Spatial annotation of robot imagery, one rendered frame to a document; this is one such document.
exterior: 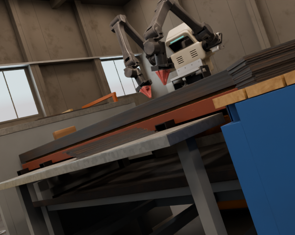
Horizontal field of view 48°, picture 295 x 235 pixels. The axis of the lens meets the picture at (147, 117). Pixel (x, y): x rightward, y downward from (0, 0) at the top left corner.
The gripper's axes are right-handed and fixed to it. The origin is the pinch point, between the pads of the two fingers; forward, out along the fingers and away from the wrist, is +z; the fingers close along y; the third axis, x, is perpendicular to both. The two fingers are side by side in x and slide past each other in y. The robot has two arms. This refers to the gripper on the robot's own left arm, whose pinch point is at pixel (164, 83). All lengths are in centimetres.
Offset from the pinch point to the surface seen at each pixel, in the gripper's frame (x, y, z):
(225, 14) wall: 982, -469, -168
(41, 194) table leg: -34, -76, 54
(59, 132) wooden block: -26, -57, 19
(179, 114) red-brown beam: -37, 34, 9
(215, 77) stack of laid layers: -38, 50, -2
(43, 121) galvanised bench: -10, -99, 15
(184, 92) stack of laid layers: -38, 38, 2
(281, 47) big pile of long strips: -60, 78, -7
